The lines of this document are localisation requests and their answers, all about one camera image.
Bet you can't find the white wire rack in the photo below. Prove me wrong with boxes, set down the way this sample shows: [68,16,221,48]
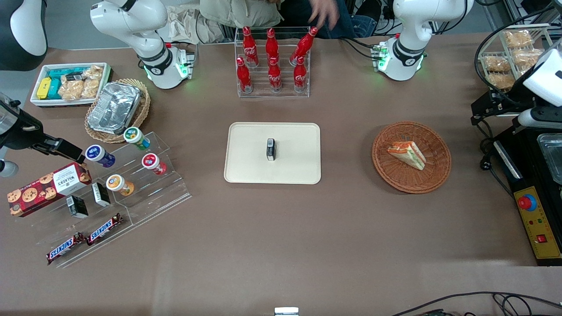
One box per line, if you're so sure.
[477,24,555,93]

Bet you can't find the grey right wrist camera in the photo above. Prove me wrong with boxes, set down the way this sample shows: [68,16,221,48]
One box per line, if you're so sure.
[0,159,19,178]

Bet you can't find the red cola bottle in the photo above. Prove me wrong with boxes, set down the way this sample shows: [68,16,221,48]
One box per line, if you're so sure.
[289,26,318,66]
[293,56,308,93]
[268,57,282,93]
[242,26,259,68]
[266,28,280,62]
[236,57,253,93]

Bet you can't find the metal pan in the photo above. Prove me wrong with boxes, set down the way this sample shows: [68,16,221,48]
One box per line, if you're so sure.
[537,133,562,185]

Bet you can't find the clear acrylic bottle rack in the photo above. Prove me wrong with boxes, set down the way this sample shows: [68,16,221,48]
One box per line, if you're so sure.
[234,26,311,98]

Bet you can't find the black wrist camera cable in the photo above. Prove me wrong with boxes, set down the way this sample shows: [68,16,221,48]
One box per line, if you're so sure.
[474,5,562,106]

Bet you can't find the teal long box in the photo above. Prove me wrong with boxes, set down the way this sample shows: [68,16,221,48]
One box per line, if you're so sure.
[47,67,85,80]

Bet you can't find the Snickers chocolate bar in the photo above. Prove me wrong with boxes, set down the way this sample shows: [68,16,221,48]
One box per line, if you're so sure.
[46,233,85,265]
[86,213,123,246]

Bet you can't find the cream plastic tray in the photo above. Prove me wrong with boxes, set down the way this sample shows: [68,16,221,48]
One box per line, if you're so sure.
[224,122,321,184]

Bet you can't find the clear acrylic stepped stand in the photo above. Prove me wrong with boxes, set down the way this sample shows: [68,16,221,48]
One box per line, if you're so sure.
[33,131,192,268]

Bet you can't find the yellow panel control box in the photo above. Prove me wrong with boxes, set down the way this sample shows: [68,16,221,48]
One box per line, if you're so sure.
[514,186,562,260]

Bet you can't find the triangular sandwich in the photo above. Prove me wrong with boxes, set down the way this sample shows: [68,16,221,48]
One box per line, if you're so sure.
[386,141,427,171]

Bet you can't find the bagged pastry snack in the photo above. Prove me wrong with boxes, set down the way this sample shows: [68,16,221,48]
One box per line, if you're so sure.
[513,48,545,67]
[503,30,534,48]
[488,72,516,90]
[484,55,512,73]

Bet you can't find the black thin cable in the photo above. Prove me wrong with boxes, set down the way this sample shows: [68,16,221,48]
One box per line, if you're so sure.
[391,291,562,316]

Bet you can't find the oval wicker basket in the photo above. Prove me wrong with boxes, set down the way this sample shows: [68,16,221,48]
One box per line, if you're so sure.
[85,79,151,144]

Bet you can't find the bare person hand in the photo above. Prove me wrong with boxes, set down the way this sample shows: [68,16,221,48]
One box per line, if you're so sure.
[308,0,339,29]

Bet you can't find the person in blue jeans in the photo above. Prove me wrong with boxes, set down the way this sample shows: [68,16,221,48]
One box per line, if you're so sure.
[200,0,382,40]

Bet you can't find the cream cloth bag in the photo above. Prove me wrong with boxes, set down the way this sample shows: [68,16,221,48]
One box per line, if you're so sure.
[167,7,207,44]

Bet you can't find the blue lid small bottle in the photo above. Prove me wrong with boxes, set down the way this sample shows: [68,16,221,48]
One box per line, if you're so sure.
[85,144,116,168]

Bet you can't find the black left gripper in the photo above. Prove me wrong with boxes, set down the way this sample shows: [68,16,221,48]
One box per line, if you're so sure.
[471,77,535,120]

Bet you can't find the black cooking appliance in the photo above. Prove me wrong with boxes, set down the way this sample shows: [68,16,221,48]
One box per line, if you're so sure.
[492,125,562,266]

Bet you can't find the red Walkers cookie box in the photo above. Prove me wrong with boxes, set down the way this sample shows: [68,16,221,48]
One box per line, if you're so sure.
[7,162,93,217]

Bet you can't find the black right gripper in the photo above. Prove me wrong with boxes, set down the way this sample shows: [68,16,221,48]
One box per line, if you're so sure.
[0,101,86,165]

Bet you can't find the white plastic bin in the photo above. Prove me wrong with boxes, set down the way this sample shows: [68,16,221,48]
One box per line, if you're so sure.
[30,62,112,108]

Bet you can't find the round brown wicker basket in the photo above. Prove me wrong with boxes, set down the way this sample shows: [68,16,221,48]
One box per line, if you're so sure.
[371,121,452,194]

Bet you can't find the red lid small bottle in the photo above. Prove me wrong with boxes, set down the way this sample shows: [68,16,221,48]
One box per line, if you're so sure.
[141,153,168,176]

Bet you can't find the black arm base cables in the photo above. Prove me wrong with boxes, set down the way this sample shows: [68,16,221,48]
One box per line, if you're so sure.
[340,37,382,60]

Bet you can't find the orange lid small bottle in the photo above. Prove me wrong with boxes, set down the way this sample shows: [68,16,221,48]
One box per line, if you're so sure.
[106,174,135,196]

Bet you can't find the green lid small bottle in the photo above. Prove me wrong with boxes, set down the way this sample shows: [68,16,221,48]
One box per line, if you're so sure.
[123,127,151,151]

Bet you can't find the black appliance power cable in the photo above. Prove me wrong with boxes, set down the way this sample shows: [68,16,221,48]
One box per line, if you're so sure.
[473,116,516,198]

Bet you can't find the yellow small box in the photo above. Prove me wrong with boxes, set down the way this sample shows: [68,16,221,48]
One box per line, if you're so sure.
[36,77,52,100]

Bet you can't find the aluminium foil tray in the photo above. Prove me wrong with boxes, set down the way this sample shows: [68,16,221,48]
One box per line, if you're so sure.
[87,82,142,135]

